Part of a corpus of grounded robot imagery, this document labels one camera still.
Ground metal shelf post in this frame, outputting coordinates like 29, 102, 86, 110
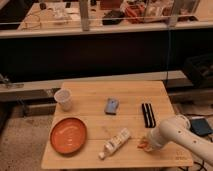
79, 0, 90, 31

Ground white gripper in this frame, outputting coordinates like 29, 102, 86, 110
141, 128, 165, 152

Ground orange ceramic bowl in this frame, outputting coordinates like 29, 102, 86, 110
50, 117, 87, 154

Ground blue rectangular sponge block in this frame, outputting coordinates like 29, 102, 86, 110
104, 98, 119, 115

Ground black crate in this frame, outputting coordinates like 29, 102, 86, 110
182, 53, 213, 88

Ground small orange pepper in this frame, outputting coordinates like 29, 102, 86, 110
138, 142, 148, 148

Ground dark blue box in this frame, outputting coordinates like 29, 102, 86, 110
190, 118, 213, 136

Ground clear plastic cup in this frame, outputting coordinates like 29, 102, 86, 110
54, 89, 71, 111

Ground white plastic bottle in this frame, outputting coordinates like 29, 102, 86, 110
98, 128, 131, 160

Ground orange clutter on shelf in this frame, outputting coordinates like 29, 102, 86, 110
125, 4, 146, 24

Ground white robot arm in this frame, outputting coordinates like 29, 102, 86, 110
138, 115, 213, 167

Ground black bag on shelf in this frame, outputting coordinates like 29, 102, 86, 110
102, 10, 124, 25

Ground wooden table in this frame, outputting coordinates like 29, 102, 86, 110
41, 81, 193, 169

